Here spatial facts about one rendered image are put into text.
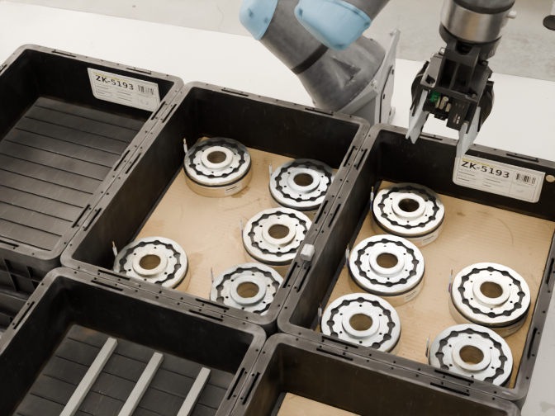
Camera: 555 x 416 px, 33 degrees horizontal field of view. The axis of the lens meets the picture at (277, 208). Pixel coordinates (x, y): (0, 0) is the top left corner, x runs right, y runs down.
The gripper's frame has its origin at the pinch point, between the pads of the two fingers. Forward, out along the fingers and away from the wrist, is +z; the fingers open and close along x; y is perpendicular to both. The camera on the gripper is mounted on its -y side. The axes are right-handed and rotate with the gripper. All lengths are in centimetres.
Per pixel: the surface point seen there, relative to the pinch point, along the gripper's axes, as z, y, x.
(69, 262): 12, 30, -38
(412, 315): 16.7, 16.1, 4.3
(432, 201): 14.2, -2.4, 1.5
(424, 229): 13.8, 3.5, 1.8
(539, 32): 99, -172, 11
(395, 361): 6.8, 30.7, 4.4
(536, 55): 99, -159, 12
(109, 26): 40, -45, -75
